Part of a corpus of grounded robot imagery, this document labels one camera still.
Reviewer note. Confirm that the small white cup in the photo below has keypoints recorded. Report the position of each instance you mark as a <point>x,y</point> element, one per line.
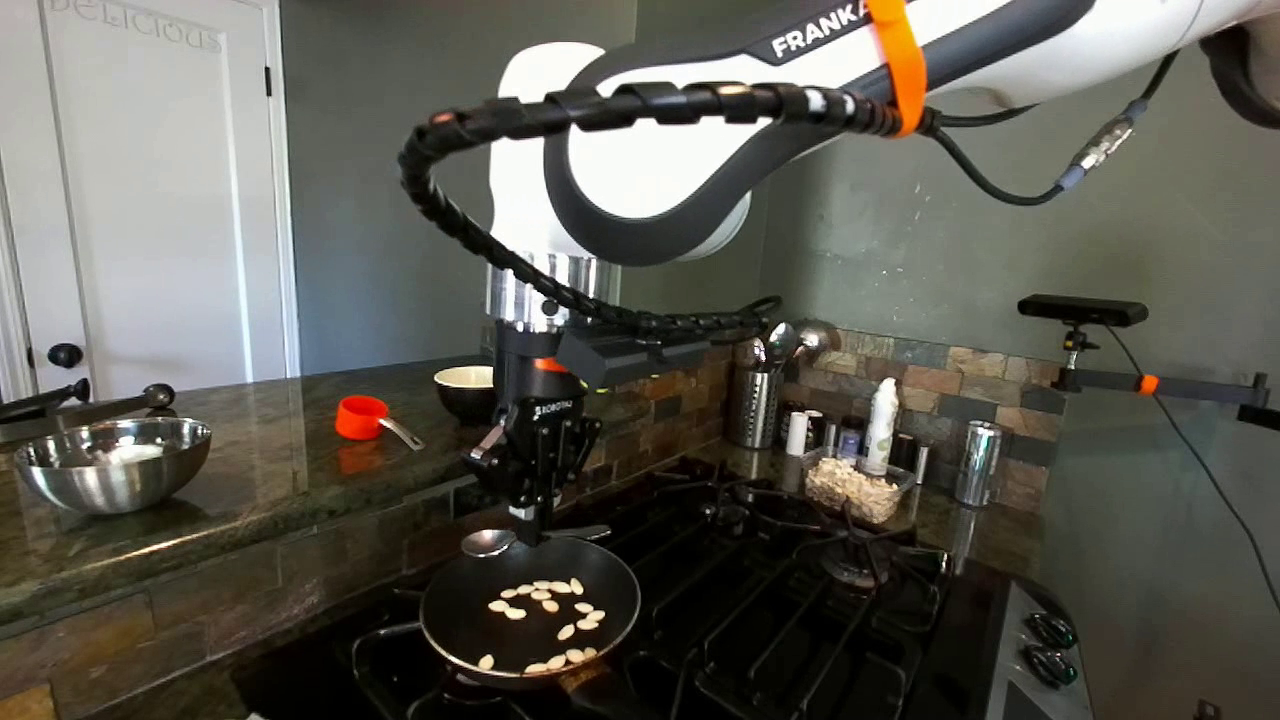
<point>799,435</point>

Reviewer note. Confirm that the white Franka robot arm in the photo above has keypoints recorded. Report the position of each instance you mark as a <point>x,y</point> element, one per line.
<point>624,175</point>

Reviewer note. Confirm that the glass jar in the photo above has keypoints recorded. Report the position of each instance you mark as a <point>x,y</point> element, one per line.
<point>976,463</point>

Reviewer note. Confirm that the black utensil with ball end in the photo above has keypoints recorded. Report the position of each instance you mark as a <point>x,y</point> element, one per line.
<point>126,403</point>

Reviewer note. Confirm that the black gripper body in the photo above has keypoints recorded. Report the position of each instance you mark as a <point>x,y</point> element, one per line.
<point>541,435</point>

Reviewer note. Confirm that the white door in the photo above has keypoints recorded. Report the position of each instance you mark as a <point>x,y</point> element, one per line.
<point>162,203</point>

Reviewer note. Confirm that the black door knob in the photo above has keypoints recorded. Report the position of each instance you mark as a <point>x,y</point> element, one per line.
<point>67,352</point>

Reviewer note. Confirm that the black stove knob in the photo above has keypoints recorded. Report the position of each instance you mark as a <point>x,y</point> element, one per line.
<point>1049,666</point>
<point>1053,625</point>

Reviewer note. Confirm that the white plastic bottle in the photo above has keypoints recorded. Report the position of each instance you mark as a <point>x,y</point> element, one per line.
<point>881,426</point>

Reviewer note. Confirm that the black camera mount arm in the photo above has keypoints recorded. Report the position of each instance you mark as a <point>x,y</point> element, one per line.
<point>1172,385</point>

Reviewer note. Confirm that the black gas stove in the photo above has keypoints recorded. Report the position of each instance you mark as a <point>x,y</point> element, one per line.
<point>800,625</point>

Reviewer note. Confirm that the steel ladle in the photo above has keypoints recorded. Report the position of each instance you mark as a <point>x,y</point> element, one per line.
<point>800,341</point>

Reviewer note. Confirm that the black and white bowl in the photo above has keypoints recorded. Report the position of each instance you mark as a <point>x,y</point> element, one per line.
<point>462,398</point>

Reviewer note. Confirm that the black frying pan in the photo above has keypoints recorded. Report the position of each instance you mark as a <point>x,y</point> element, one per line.
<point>452,614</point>

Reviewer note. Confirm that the clear container of nuts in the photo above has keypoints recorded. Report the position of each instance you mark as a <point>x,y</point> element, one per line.
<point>854,489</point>

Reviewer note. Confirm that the black camera bar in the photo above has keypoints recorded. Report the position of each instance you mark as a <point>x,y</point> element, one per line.
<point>1082,310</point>

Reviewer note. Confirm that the stainless steel mixing bowl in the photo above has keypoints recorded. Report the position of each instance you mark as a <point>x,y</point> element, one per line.
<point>83,483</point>

